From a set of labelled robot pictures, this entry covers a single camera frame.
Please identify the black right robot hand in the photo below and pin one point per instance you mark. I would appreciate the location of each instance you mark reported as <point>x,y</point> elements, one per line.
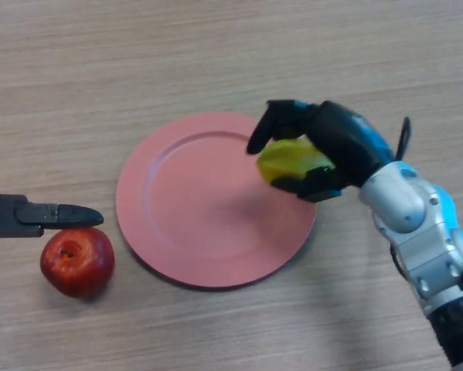
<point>343,147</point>

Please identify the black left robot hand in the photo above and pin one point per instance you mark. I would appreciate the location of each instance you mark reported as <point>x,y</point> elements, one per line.
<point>26,216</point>

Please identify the yellow starfruit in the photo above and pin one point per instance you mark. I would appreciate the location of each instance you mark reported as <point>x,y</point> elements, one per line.
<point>289,158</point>

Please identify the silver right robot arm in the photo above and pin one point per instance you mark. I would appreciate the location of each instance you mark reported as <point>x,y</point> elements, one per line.
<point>420,235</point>

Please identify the pink round plate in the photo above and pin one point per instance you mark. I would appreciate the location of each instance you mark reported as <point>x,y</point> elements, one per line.
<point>200,208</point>

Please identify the red apple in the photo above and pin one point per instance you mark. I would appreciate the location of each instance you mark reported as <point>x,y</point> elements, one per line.
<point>76,266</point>

